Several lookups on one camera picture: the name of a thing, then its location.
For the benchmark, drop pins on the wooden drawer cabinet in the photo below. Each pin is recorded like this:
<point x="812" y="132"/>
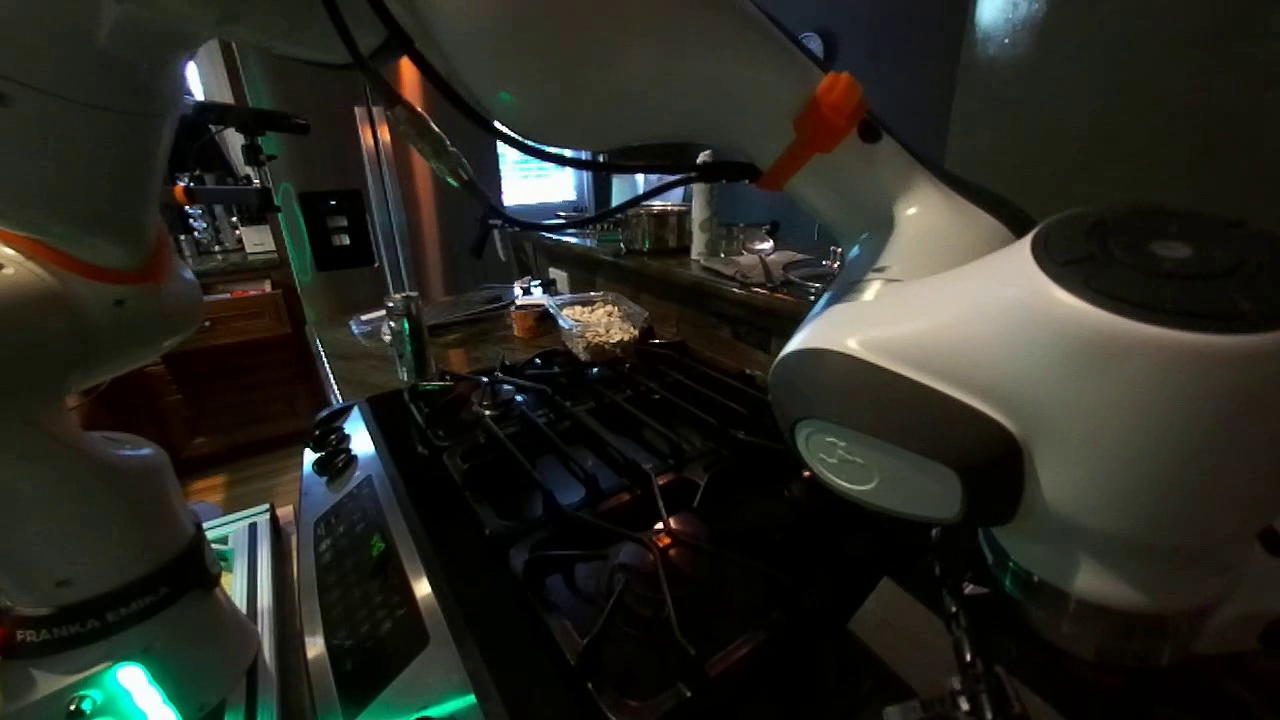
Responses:
<point x="224" y="362"/>

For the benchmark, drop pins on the small brown box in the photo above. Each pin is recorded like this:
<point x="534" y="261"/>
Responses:
<point x="530" y="321"/>

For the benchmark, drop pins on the black wide cast iron grate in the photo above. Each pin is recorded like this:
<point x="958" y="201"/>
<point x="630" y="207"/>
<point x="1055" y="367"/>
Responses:
<point x="534" y="383"/>
<point x="664" y="625"/>

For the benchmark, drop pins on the green drink can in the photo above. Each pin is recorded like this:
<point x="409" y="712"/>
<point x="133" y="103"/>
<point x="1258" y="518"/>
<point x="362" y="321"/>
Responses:
<point x="409" y="334"/>

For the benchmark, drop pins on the black narrow cast iron grate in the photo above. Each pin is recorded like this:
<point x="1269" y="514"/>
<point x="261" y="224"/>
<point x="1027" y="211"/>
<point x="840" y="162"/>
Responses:
<point x="574" y="447"/>

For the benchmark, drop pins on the glass plate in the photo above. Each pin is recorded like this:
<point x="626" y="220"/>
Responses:
<point x="366" y="324"/>

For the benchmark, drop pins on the tray of white popcorn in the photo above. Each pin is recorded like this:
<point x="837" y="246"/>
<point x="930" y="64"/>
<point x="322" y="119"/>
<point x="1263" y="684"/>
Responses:
<point x="601" y="324"/>

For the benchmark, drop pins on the pile of white papers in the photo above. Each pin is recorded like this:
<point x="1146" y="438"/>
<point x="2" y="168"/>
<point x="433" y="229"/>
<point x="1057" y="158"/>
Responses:
<point x="766" y="264"/>

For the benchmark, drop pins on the metal robot mount frame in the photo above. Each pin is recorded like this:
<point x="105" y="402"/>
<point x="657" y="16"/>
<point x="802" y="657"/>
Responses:
<point x="247" y="602"/>

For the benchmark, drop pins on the black stove knob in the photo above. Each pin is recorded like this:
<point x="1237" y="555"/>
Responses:
<point x="339" y="462"/>
<point x="329" y="425"/>

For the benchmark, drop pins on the black camera on tripod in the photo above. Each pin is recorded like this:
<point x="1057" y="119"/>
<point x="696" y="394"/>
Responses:
<point x="234" y="121"/>

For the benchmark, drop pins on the tall bright window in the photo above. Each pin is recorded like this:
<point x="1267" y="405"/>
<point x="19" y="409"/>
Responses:
<point x="194" y="81"/>

